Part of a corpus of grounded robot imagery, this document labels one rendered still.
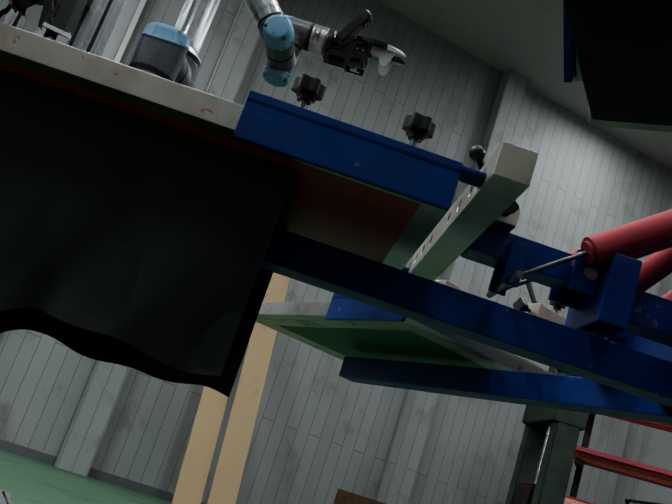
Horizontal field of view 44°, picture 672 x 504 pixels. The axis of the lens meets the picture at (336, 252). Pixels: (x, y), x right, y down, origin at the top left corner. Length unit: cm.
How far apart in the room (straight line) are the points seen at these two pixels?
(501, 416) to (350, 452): 202
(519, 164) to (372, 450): 848
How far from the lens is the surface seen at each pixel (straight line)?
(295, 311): 220
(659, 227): 145
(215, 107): 114
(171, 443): 873
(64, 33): 219
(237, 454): 811
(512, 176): 110
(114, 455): 863
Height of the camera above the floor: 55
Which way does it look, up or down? 16 degrees up
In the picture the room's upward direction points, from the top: 19 degrees clockwise
